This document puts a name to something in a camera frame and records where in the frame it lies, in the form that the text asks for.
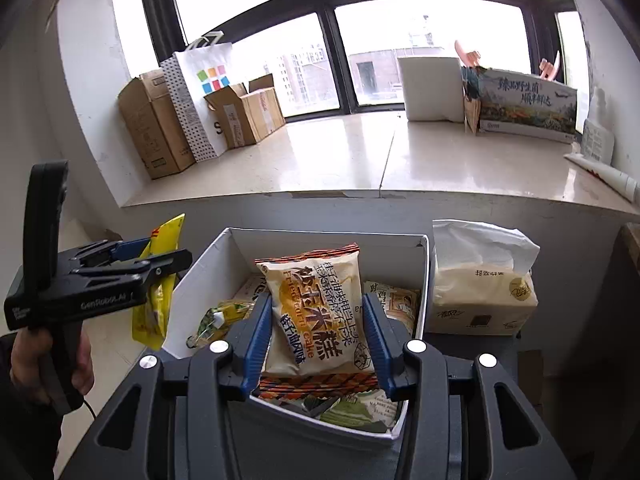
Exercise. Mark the pink toy figure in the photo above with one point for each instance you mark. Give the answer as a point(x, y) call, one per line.
point(549, 67)
point(467, 55)

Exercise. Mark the tall brown cardboard box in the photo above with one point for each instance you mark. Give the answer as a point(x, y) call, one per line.
point(150, 130)

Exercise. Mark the white tube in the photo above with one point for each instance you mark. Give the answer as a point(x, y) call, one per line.
point(605, 172)

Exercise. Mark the white plastic bottle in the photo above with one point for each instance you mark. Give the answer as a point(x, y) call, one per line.
point(597, 140)

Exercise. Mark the dark window frame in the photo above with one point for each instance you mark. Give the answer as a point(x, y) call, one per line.
point(339, 60)

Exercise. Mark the person's left forearm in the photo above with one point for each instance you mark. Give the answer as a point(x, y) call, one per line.
point(20, 435)

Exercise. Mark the white foam box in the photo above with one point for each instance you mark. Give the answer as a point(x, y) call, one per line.
point(430, 90)

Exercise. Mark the marble window sill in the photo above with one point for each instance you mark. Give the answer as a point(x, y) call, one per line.
point(325, 160)

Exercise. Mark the orange cream snack packet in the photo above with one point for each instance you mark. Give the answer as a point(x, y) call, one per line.
point(315, 310)

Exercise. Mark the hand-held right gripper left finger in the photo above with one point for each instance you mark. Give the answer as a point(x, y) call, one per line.
point(255, 345)

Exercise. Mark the person's left hand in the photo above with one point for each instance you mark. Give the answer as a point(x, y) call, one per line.
point(25, 365)

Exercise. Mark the yellow green snack packet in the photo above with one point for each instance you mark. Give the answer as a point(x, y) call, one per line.
point(220, 320)

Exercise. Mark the brown stone ledge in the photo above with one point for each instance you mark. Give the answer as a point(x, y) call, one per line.
point(631, 242)

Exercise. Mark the tissue pack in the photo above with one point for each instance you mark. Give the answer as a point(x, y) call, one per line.
point(475, 305)

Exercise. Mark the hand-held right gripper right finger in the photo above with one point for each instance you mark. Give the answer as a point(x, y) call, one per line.
point(380, 345)

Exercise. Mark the white cardboard box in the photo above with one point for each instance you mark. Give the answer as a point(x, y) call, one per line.
point(310, 242)

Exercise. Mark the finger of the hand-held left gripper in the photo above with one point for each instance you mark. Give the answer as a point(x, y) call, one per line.
point(130, 247)
point(170, 260)

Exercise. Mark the white paper bag coloured squares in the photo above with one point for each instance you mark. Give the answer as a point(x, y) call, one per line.
point(200, 110)

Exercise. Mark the open brown cardboard box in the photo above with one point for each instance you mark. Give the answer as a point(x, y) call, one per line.
point(272, 105)
point(245, 120)

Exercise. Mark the cream illustrated snack packet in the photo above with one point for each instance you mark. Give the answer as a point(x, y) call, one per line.
point(397, 305)

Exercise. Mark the small brown paper bag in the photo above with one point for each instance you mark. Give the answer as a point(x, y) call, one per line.
point(471, 115)

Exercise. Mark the landscape printed box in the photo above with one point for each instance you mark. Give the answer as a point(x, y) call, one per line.
point(525, 105)

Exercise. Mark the cream brown snack packet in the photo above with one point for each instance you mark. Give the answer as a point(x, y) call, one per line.
point(250, 290)

